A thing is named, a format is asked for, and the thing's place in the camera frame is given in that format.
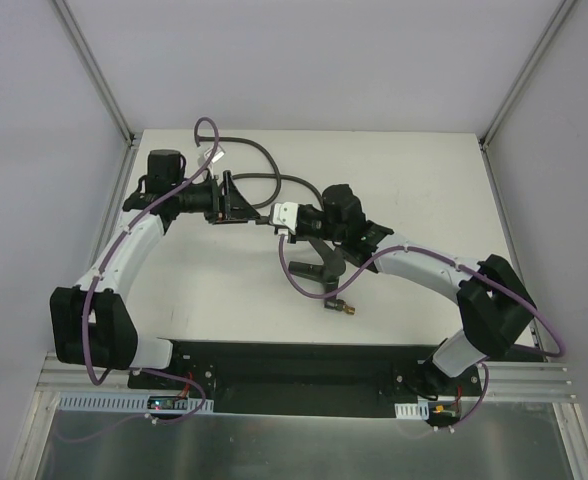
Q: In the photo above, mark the dark grey faucet valve fitting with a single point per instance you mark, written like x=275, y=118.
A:
x=327, y=273

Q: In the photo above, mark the white cable duct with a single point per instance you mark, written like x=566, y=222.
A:
x=412, y=411
x=132, y=403

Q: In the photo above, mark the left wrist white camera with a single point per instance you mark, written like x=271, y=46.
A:
x=210, y=154

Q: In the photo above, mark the left aluminium frame post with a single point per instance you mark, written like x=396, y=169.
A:
x=92, y=68

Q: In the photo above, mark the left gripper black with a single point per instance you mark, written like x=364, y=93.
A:
x=219, y=198

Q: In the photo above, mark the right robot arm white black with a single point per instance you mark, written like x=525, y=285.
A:
x=494, y=306

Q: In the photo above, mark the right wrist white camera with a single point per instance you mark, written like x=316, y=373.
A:
x=284, y=218

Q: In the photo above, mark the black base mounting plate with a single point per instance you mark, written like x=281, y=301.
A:
x=358, y=381

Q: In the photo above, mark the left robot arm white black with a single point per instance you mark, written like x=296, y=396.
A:
x=90, y=322

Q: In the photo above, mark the left white cable duct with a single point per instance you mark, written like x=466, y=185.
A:
x=132, y=403

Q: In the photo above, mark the right white cable duct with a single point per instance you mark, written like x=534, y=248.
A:
x=412, y=411

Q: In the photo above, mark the aluminium frame post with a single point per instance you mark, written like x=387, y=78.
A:
x=554, y=25
x=92, y=68

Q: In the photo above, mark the front aluminium rail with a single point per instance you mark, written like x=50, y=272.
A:
x=537, y=382

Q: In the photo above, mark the wrist white camera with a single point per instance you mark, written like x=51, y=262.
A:
x=284, y=218
x=210, y=154

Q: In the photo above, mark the right aluminium frame post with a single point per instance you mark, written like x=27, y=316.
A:
x=554, y=25

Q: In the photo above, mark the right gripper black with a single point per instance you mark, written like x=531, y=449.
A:
x=321, y=240

